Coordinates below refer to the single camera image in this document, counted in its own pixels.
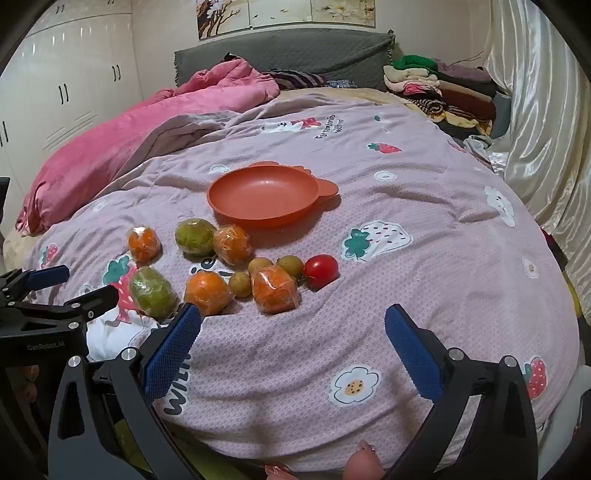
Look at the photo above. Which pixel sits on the dark striped cloth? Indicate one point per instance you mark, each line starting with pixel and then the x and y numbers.
pixel 295 79

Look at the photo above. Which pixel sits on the beige bed sheet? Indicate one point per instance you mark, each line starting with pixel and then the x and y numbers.
pixel 351 95

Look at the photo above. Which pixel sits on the pink printed blanket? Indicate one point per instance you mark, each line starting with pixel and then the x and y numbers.
pixel 415 286

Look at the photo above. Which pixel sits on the person's right hand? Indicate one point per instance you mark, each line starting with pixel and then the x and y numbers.
pixel 364 464

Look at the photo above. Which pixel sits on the brown longan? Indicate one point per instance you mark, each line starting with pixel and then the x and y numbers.
pixel 291 265
pixel 240 284
pixel 260 266

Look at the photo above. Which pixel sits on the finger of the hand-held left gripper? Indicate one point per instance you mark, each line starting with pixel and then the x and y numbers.
pixel 99 299
pixel 48 275

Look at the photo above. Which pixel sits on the cream satin curtain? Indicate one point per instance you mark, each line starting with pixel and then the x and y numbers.
pixel 545 115

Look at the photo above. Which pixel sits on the white wardrobe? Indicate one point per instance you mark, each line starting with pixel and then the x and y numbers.
pixel 69 69

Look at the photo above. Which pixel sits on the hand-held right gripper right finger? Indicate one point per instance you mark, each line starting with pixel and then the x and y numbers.
pixel 413 355

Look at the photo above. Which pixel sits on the plastic-wrapped green citrus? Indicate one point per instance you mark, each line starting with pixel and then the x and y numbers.
pixel 152 293
pixel 196 236

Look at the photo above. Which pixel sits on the red tomato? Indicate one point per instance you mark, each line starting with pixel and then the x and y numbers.
pixel 321 271

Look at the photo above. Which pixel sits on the orange plastic plate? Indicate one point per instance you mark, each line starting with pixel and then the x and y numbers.
pixel 258 194

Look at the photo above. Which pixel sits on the pink quilt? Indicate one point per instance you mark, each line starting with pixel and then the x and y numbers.
pixel 115 138

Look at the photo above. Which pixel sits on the pile of folded clothes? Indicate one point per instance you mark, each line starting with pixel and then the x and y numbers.
pixel 461 97

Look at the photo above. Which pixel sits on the wall poster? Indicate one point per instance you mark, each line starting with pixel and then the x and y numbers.
pixel 277 14

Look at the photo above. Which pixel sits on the plastic-wrapped orange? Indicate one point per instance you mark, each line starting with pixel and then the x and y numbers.
pixel 144 243
pixel 207 293
pixel 274 288
pixel 232 244

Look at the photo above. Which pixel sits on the person's left hand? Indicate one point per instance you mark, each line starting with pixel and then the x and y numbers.
pixel 30 383

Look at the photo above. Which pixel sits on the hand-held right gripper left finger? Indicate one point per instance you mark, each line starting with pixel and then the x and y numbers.
pixel 173 350

